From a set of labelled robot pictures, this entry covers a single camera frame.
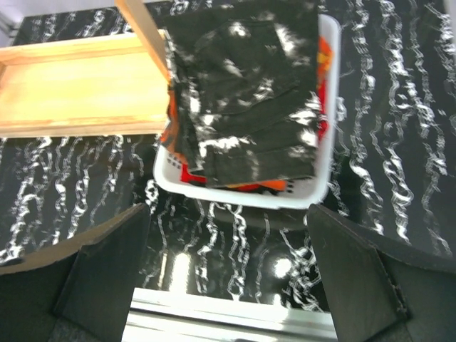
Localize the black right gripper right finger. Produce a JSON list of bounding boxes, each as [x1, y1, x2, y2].
[[306, 204, 455, 341]]

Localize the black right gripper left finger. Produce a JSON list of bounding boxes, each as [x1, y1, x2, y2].
[[1, 204, 150, 341]]

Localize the orange patterned trousers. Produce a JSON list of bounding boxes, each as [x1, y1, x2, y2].
[[160, 36, 333, 192]]

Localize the black white patterned trousers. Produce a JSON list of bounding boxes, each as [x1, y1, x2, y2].
[[163, 1, 321, 188]]

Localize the white plastic basket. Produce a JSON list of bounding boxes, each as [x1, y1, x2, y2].
[[153, 14, 341, 209]]

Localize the wooden clothes rack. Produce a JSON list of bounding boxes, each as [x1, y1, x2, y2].
[[1, 1, 169, 138]]

